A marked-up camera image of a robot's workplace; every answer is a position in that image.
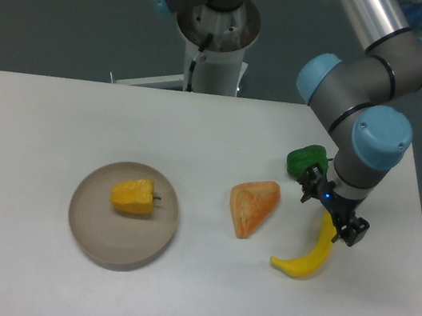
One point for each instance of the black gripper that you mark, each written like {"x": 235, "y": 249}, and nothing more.
{"x": 349, "y": 228}

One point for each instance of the yellow toy bell pepper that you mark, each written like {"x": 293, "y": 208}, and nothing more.
{"x": 134, "y": 197}

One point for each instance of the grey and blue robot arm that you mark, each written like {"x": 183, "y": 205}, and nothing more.
{"x": 350, "y": 100}

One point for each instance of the green toy bell pepper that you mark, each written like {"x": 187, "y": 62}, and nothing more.
{"x": 301, "y": 159}

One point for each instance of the beige round plate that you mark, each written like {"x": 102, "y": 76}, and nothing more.
{"x": 114, "y": 238}

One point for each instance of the yellow toy banana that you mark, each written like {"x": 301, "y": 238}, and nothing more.
{"x": 308, "y": 264}

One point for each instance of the orange toy fruit wedge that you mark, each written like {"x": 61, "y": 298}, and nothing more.
{"x": 251, "y": 203}

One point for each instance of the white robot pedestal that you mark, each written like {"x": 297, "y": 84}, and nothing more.
{"x": 215, "y": 46}

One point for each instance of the white metal frame bracket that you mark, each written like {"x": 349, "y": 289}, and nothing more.
{"x": 168, "y": 82}

